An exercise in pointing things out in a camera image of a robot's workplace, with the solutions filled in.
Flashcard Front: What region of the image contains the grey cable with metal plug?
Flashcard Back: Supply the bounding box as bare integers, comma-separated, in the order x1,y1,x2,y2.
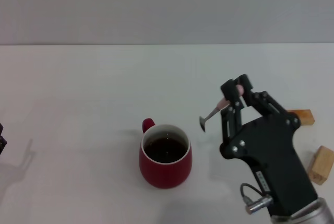
240,183,273,214

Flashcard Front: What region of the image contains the pink handled metal spoon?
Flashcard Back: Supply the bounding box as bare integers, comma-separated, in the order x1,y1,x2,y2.
199,84,245,133

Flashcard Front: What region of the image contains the dark coffee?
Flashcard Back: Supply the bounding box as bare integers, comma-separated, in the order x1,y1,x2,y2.
144,135,189,164

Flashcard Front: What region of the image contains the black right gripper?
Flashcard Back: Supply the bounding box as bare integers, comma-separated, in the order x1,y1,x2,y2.
219,74,319,218

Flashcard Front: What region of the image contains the plain light wooden block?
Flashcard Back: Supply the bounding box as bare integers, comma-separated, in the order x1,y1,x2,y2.
307,145,334,186

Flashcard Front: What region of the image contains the orange stained wooden block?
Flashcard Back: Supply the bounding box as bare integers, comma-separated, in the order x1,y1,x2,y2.
285,109,315,126

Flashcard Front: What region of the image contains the red ceramic cup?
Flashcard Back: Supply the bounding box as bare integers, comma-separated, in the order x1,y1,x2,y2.
138,118,193,190

